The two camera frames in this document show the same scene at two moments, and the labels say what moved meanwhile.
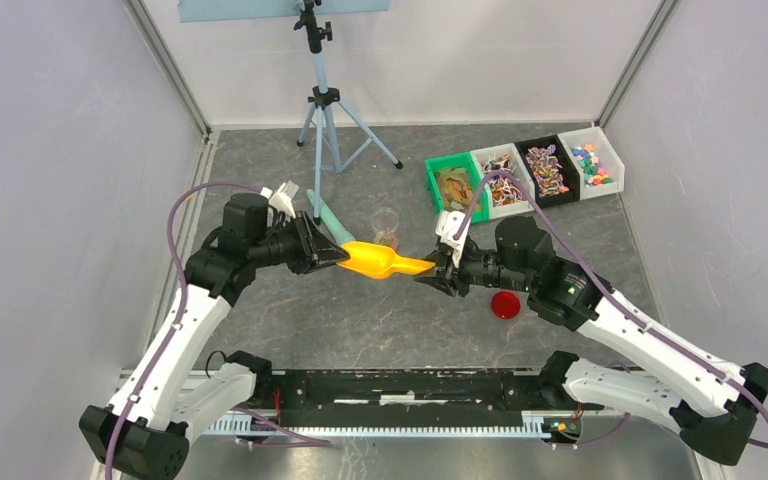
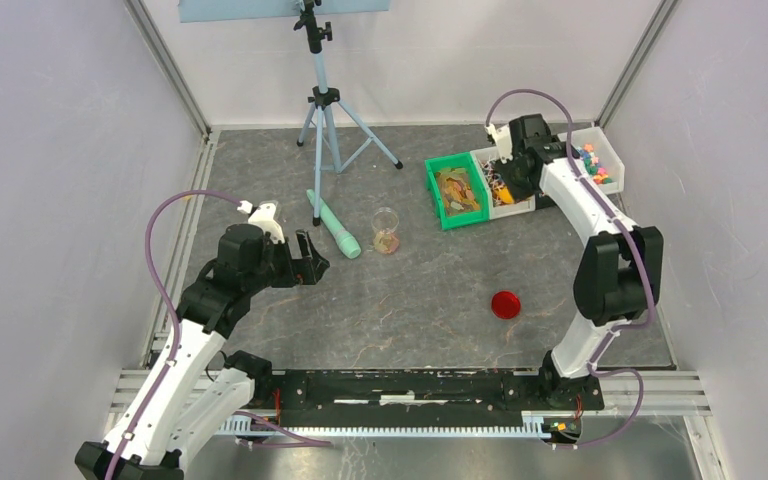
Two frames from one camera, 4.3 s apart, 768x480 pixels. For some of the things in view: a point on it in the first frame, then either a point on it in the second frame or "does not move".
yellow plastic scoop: x=378 y=262 -> x=505 y=196
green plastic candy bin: x=454 y=181 does not move
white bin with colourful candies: x=602 y=171 does not move
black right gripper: x=452 y=277 -> x=518 y=193
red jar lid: x=505 y=304 does not move
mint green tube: x=339 y=232 does not move
